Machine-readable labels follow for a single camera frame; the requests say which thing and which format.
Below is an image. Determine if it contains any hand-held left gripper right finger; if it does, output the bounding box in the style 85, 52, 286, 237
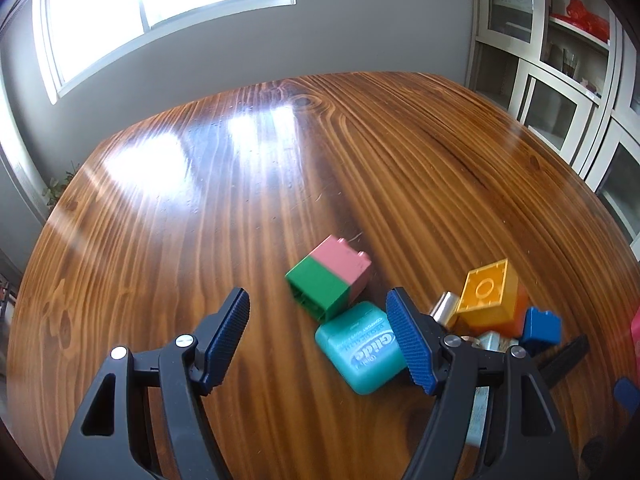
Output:
385, 287, 581, 480

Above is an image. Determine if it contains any wooden desktop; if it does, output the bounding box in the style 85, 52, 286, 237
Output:
7, 72, 640, 480

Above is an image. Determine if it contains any orange and yellow building block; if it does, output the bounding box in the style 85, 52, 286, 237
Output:
456, 258, 531, 338

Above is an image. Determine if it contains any white labelled box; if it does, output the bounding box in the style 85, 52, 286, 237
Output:
465, 387, 489, 448

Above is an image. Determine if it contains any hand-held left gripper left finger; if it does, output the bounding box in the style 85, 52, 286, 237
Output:
54, 287, 251, 480

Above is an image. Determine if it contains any window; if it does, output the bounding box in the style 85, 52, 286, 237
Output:
30, 0, 298, 106

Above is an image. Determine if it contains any black bar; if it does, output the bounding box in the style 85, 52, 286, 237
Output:
535, 335, 591, 388

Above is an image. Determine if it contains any blue building block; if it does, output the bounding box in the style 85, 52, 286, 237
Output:
519, 306, 562, 353

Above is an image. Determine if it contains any green and pink building block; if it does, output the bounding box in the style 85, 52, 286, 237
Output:
285, 234, 372, 323

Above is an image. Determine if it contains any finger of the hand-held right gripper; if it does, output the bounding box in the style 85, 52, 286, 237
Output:
614, 376, 640, 418

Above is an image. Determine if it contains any potted green plant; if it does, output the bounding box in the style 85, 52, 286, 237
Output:
42, 162, 81, 208

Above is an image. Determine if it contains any red plastic bag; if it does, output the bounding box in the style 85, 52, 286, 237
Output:
565, 0, 612, 43

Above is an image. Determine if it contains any teal floss container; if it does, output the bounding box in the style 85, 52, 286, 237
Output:
315, 301, 408, 395

